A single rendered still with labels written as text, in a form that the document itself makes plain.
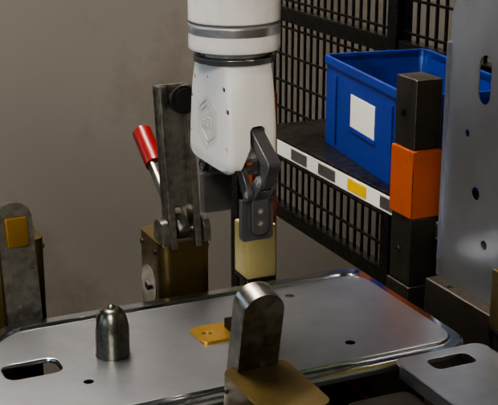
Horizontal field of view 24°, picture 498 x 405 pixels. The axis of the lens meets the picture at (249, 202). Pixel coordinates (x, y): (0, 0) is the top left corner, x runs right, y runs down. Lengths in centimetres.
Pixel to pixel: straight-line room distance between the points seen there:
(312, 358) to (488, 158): 28
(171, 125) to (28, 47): 204
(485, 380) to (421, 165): 37
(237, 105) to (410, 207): 40
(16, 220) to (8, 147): 213
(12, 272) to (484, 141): 50
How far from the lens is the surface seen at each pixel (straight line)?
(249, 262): 126
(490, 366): 110
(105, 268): 341
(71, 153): 331
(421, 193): 138
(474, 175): 123
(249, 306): 93
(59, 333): 116
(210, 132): 107
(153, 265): 127
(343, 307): 121
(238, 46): 103
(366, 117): 158
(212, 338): 113
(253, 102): 103
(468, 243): 125
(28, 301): 122
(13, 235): 120
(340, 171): 160
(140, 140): 132
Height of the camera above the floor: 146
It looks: 17 degrees down
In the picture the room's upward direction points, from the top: straight up
